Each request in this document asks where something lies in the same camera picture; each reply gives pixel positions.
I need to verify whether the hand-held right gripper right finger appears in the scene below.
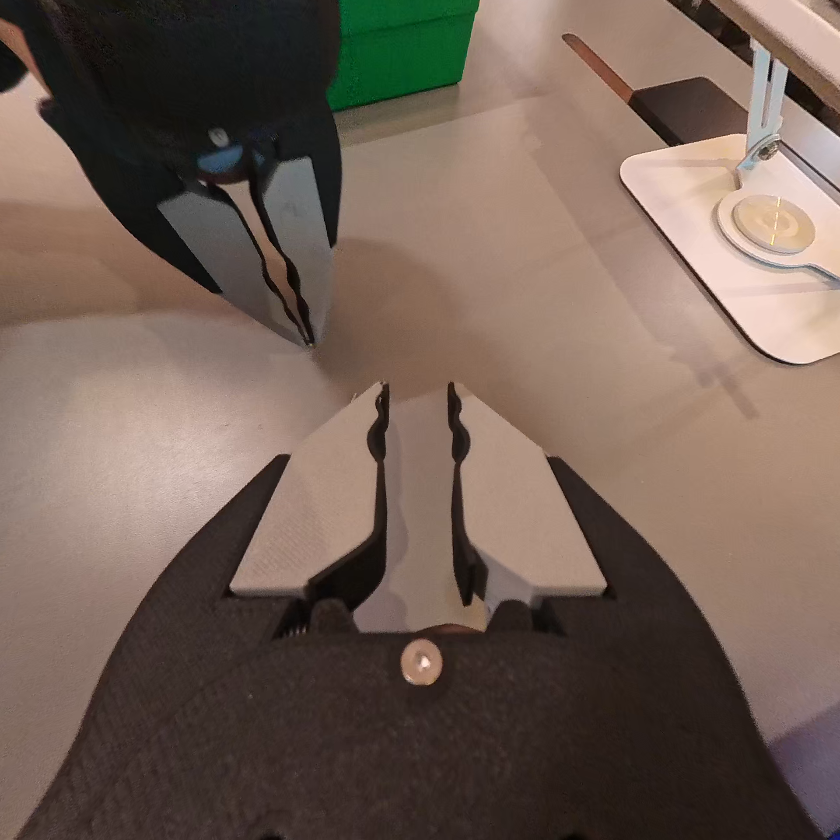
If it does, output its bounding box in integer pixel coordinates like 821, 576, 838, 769
446, 381, 609, 610

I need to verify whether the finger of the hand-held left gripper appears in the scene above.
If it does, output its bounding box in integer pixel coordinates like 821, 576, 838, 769
157, 184, 311, 345
252, 153, 336, 347

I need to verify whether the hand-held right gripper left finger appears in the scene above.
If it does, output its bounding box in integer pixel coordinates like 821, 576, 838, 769
228, 381, 391, 611

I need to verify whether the green plastic bin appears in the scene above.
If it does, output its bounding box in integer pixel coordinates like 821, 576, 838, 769
326, 0, 480, 112

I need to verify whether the brown table strip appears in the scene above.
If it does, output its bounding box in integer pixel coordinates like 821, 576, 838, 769
562, 33, 635, 106

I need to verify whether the black flat pad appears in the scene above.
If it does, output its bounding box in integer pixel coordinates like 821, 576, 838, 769
629, 77, 750, 147

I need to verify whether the white panel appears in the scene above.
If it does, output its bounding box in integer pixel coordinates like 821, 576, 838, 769
666, 0, 840, 114

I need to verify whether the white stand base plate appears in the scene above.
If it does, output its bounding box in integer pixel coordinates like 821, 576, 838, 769
619, 39, 840, 366

